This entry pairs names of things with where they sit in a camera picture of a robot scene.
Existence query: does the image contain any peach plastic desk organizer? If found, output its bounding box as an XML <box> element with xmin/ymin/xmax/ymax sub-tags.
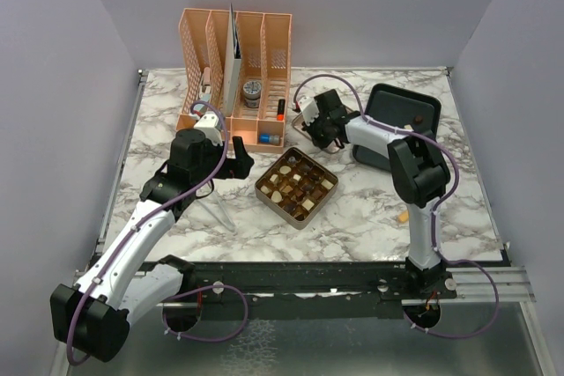
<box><xmin>176</xmin><ymin>8</ymin><xmax>293</xmax><ymax>153</ymax></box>

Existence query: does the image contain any black plastic tray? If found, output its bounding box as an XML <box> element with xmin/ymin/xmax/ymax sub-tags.
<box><xmin>345</xmin><ymin>84</ymin><xmax>442</xmax><ymax>172</ymax></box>

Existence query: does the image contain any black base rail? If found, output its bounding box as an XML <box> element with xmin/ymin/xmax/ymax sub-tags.
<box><xmin>160</xmin><ymin>257</ymin><xmax>456</xmax><ymax>321</ymax></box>

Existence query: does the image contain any gold chocolate tin box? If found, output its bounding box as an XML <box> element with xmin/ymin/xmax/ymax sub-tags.
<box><xmin>255</xmin><ymin>147</ymin><xmax>338</xmax><ymax>230</ymax></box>

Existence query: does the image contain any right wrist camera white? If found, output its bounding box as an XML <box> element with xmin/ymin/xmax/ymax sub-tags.
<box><xmin>297</xmin><ymin>96</ymin><xmax>320</xmax><ymax>126</ymax></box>

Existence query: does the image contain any small round patterned jar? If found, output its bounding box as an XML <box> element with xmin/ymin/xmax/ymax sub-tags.
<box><xmin>242</xmin><ymin>79</ymin><xmax>263</xmax><ymax>109</ymax></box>

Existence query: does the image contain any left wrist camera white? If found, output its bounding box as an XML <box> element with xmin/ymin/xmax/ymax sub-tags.
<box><xmin>190</xmin><ymin>103</ymin><xmax>223</xmax><ymax>146</ymax></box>

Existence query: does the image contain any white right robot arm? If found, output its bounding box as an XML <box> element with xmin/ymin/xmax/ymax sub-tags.
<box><xmin>298</xmin><ymin>90</ymin><xmax>450</xmax><ymax>298</ymax></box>

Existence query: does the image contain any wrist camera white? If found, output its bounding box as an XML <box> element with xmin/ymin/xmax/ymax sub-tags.
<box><xmin>297</xmin><ymin>96</ymin><xmax>320</xmax><ymax>126</ymax></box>
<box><xmin>190</xmin><ymin>103</ymin><xmax>223</xmax><ymax>146</ymax></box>

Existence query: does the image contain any pink stapler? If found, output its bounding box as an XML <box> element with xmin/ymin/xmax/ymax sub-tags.
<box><xmin>199</xmin><ymin>67</ymin><xmax>212</xmax><ymax>99</ymax></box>

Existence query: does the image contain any black orange marker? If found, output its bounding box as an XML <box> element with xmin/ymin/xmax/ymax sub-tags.
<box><xmin>276</xmin><ymin>99</ymin><xmax>286</xmax><ymax>122</ymax></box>

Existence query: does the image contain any tan stick on table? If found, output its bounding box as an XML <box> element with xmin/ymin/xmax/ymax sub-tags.
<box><xmin>397</xmin><ymin>211</ymin><xmax>409</xmax><ymax>223</ymax></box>

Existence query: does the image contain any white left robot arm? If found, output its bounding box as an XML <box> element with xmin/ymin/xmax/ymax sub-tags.
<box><xmin>50</xmin><ymin>129</ymin><xmax>254</xmax><ymax>366</ymax></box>

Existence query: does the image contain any rose gold tin lid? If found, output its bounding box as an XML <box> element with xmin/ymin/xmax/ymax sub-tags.
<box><xmin>292</xmin><ymin>113</ymin><xmax>340</xmax><ymax>154</ymax></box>

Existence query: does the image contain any white upright booklet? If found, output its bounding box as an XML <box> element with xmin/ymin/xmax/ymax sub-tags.
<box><xmin>223</xmin><ymin>4</ymin><xmax>241</xmax><ymax>117</ymax></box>

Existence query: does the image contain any blue grey small bottle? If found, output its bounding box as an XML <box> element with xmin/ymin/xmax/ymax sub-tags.
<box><xmin>258</xmin><ymin>134</ymin><xmax>281</xmax><ymax>145</ymax></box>

